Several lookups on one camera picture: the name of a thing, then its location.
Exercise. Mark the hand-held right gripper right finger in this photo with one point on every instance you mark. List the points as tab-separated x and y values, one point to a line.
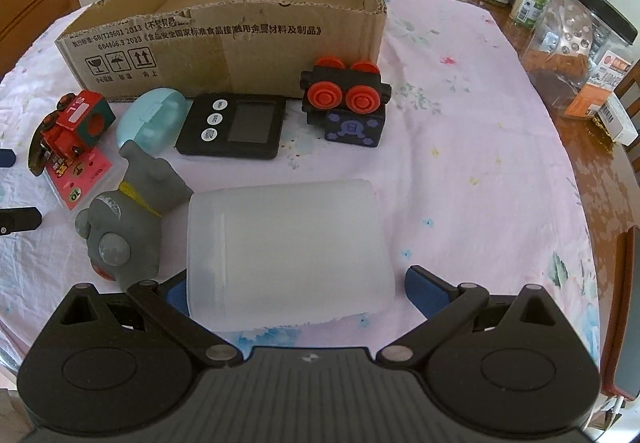
425	290

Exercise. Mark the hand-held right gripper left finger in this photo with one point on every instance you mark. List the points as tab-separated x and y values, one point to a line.
175	295

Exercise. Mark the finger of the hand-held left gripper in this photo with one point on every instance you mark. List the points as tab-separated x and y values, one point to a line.
4	157
20	219

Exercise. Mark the red robot toy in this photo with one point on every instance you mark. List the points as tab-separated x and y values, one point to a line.
75	123

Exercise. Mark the pink card box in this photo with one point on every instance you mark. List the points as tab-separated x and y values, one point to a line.
85	173

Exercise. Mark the grey rubber toy figure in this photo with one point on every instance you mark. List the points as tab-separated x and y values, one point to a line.
135	223

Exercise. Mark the white translucent plastic container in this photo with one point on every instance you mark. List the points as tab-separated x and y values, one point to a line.
290	253

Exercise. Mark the light blue plastic case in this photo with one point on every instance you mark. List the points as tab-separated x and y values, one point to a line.
155	118

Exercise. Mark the black digital timer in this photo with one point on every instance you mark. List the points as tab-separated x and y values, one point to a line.
250	123

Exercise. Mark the black toy with orange wheels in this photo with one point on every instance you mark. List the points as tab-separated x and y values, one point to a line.
345	95

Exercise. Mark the brown cardboard box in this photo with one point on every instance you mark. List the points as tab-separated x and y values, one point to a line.
250	53

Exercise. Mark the pink floral tablecloth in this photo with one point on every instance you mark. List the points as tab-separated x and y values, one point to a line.
475	173

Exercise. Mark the wooden chair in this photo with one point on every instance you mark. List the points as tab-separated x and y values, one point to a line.
30	8
620	313

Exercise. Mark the white barcode box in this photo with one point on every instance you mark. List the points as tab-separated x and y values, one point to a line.
617	120

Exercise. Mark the orange carton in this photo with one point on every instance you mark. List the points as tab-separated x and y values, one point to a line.
595	88

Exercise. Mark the large clear black-lid container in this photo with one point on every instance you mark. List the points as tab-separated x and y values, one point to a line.
575	48

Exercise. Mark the jar with green lid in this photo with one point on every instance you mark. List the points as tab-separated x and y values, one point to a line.
527	3

